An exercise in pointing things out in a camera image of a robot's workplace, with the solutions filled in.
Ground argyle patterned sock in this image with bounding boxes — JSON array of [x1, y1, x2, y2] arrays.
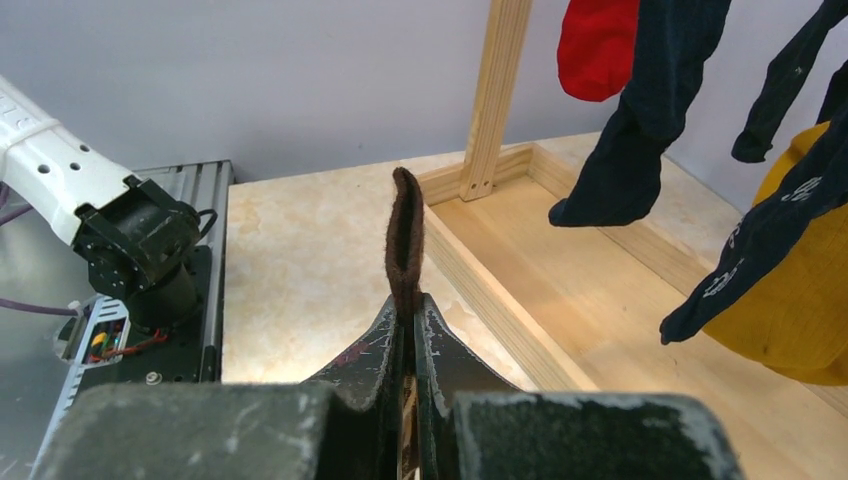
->
[[385, 167, 424, 479]]

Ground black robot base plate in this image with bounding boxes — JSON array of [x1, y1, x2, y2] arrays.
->
[[74, 246, 220, 391]]

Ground black hanging sock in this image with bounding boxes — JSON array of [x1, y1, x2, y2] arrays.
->
[[731, 0, 847, 164]]

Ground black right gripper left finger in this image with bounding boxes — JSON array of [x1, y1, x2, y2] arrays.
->
[[33, 301, 402, 479]]

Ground red bear sock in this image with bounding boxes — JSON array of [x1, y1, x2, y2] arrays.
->
[[556, 0, 640, 103]]

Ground navy sock red cuff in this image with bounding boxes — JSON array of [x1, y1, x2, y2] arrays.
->
[[659, 105, 847, 345]]

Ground wooden hanger stand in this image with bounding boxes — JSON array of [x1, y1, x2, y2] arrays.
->
[[420, 1, 847, 479]]

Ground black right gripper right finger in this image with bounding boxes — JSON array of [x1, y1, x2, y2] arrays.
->
[[415, 295, 742, 479]]

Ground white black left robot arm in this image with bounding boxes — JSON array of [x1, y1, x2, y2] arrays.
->
[[1, 80, 205, 331]]

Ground navy blue sock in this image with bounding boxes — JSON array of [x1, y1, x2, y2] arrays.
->
[[548, 1, 730, 227]]

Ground mustard yellow sock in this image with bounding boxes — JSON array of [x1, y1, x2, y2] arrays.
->
[[702, 121, 848, 388]]

